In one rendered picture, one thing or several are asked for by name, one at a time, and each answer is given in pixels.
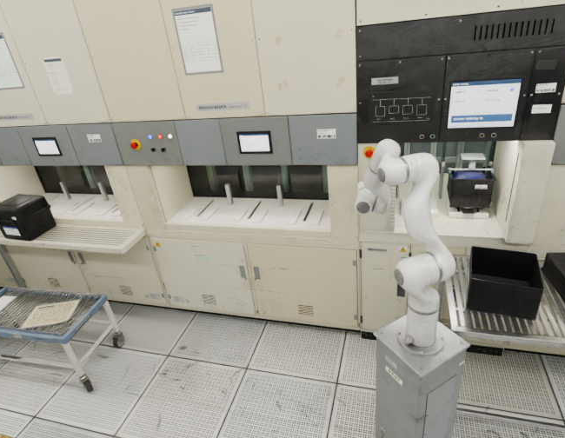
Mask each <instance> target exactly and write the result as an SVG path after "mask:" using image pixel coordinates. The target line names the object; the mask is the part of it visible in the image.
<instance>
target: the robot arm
mask: <svg viewBox="0 0 565 438"><path fill-rule="evenodd" d="M400 154H401V148H400V146H399V144H398V143H397V142H395V141H393V140H391V139H384V140H382V141H380V142H379V143H378V144H377V145H376V148H375V150H374V153H373V156H372V157H371V160H370V162H369V166H368V168H367V171H366V174H365V176H364V178H363V182H359V183H358V185H357V195H356V203H355V210H356V212H357V213H359V214H361V215H367V214H368V213H370V212H371V211H372V212H376V213H378V214H384V213H385V212H386V211H387V210H388V208H389V205H390V203H391V198H392V195H391V191H390V188H389V186H395V185H400V184H404V183H410V182H412V183H413V186H412V189H411V191H410V192H409V194H408V195H407V197H406V198H405V200H404V201H403V203H402V216H403V220H404V224H405V228H406V230H407V232H408V234H409V235H410V237H412V238H413V239H414V240H416V241H418V242H420V243H422V244H423V245H424V247H425V249H426V252H425V253H423V254H420V255H415V256H411V257H409V258H406V259H403V260H401V261H400V262H399V263H397V265H396V266H395V271H394V276H395V279H396V281H397V282H398V283H399V285H400V286H401V287H402V288H403V289H404V290H405V291H406V292H407V293H408V310H407V322H406V323H404V324H403V325H402V326H401V327H400V328H399V329H398V332H397V339H398V341H399V343H400V344H401V345H402V346H403V347H404V348H405V349H406V350H408V351H409V352H410V353H413V354H415V355H435V354H437V353H438V352H440V351H441V350H442V348H443V346H444V336H443V334H442V332H441V331H440V330H439V329H438V328H437V322H438V314H439V306H440V296H439V294H438V292H437V291H436V289H434V288H432V287H430V286H429V285H431V284H434V283H438V282H442V281H445V280H448V279H449V278H450V277H451V276H452V275H453V274H454V273H455V259H454V257H453V256H452V254H451V253H450V252H449V250H448V249H447V248H446V246H445V245H444V244H443V243H442V241H441V240H440V238H439V237H438V235H437V233H436V232H435V229H434V225H433V222H432V217H431V212H430V206H429V198H430V194H431V191H432V189H433V187H434V185H435V182H436V180H437V178H438V175H439V164H438V161H437V160H436V159H435V157H434V156H432V155H430V154H429V153H416V154H412V155H407V156H400ZM388 185H389V186H388ZM376 195H377V196H376ZM378 196H379V197H378Z"/></svg>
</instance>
